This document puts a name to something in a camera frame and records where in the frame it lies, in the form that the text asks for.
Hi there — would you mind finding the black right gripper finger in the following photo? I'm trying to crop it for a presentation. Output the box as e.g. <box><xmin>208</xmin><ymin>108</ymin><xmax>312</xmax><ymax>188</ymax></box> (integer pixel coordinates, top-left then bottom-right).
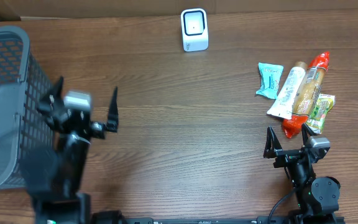
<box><xmin>263</xmin><ymin>126</ymin><xmax>282</xmax><ymax>158</ymax></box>
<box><xmin>301</xmin><ymin>123</ymin><xmax>316</xmax><ymax>145</ymax></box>

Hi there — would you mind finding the teal snack packet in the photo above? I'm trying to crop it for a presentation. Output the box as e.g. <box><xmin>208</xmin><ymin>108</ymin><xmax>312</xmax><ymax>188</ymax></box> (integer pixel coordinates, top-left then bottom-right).
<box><xmin>256</xmin><ymin>62</ymin><xmax>284</xmax><ymax>100</ymax></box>

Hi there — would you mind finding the white tube with gold cap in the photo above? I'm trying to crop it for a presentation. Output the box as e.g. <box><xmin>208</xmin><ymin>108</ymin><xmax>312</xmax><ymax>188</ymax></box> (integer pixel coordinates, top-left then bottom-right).
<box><xmin>267</xmin><ymin>61</ymin><xmax>308</xmax><ymax>119</ymax></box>

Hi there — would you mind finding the dark grey plastic basket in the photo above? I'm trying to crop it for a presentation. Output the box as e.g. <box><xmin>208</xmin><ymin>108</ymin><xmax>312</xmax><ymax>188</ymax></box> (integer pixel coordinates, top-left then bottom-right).
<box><xmin>0</xmin><ymin>26</ymin><xmax>54</xmax><ymax>190</ymax></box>

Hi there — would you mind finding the green tea packet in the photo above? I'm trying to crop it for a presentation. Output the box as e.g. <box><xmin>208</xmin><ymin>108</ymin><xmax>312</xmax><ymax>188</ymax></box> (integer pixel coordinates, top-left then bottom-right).
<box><xmin>306</xmin><ymin>93</ymin><xmax>336</xmax><ymax>134</ymax></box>

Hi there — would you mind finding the orange spaghetti packet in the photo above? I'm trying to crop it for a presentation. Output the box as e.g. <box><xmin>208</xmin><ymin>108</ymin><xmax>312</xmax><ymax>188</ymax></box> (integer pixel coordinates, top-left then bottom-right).
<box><xmin>282</xmin><ymin>52</ymin><xmax>330</xmax><ymax>138</ymax></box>

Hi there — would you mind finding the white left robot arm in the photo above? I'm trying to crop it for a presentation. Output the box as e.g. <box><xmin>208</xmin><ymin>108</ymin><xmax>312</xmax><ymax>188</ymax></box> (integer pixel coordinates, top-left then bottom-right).
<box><xmin>19</xmin><ymin>78</ymin><xmax>125</xmax><ymax>224</ymax></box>

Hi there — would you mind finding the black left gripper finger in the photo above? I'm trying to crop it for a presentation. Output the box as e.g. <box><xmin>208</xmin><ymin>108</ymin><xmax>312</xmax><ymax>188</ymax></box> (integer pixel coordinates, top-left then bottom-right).
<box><xmin>40</xmin><ymin>77</ymin><xmax>64</xmax><ymax>105</ymax></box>
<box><xmin>106</xmin><ymin>87</ymin><xmax>119</xmax><ymax>133</ymax></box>

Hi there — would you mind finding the white barcode scanner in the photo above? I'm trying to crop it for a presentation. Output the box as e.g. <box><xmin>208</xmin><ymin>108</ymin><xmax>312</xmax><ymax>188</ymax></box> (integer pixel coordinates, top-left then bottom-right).
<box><xmin>180</xmin><ymin>8</ymin><xmax>209</xmax><ymax>52</ymax></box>

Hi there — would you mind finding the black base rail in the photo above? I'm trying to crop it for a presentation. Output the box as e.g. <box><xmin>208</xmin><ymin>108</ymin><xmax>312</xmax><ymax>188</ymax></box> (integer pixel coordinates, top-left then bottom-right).
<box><xmin>126</xmin><ymin>216</ymin><xmax>346</xmax><ymax>224</ymax></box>

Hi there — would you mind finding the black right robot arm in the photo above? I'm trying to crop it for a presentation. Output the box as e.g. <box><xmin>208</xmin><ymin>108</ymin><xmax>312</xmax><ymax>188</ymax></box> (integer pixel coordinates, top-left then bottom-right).
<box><xmin>264</xmin><ymin>124</ymin><xmax>344</xmax><ymax>223</ymax></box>

